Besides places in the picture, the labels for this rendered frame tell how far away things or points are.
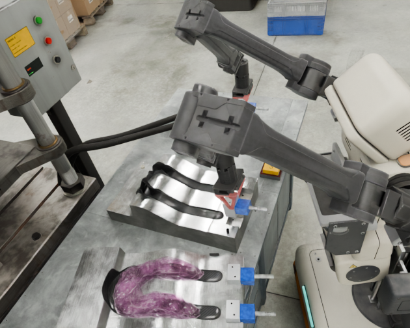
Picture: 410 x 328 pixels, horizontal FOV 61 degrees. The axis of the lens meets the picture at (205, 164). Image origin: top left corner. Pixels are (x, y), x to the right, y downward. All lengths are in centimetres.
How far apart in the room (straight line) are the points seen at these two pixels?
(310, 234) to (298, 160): 164
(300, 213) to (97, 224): 133
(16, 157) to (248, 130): 111
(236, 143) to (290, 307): 156
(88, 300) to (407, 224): 83
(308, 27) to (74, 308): 366
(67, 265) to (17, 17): 89
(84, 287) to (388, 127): 89
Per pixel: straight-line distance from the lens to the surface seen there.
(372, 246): 114
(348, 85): 88
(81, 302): 111
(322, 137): 279
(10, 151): 151
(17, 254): 150
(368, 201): 73
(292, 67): 101
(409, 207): 78
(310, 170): 59
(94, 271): 114
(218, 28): 93
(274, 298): 199
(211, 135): 49
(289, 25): 419
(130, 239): 130
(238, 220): 118
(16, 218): 163
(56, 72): 160
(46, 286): 134
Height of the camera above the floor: 181
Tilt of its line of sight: 44 degrees down
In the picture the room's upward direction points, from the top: 12 degrees counter-clockwise
